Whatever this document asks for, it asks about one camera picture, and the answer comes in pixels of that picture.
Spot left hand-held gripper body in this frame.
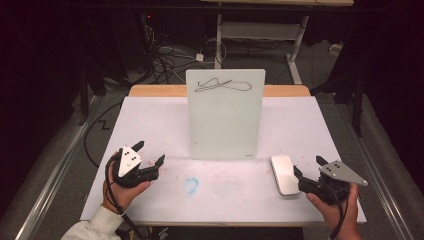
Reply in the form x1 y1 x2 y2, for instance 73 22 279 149
112 145 160 189

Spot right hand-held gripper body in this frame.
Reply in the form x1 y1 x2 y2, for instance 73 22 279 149
297 160 369 206

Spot white whiteboard eraser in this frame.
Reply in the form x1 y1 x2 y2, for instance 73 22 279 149
270 154 301 197

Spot white whiteboard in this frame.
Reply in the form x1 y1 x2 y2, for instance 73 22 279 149
185 68 267 161

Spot person's left hand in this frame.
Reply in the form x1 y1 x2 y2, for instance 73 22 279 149
101 151 152 215

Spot person's right hand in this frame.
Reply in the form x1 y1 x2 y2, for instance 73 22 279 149
305 182 363 234

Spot white paper table sheet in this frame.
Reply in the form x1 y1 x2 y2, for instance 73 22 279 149
80 96 367 224

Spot black stand leg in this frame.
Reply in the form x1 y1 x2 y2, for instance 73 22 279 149
311 71 365 138
77 64 108 127

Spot white power strip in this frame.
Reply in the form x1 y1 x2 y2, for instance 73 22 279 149
329 42 344 56

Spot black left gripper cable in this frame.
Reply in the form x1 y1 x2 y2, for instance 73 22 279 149
104 155 149 240

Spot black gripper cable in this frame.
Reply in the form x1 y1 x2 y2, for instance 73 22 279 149
104 155 149 240
319 181 349 240

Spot aluminium floor rail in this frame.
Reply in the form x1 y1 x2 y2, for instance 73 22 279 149
334 96 416 240
14 94 103 240

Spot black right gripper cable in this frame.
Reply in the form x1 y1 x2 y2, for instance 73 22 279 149
319 181 349 240

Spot black floor cable loop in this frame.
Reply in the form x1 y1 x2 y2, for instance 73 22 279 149
83 100 125 168

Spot tangle of floor cables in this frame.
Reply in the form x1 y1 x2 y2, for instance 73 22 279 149
141 24 228 85

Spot white metal desk frame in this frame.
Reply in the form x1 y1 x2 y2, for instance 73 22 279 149
213 13 310 85

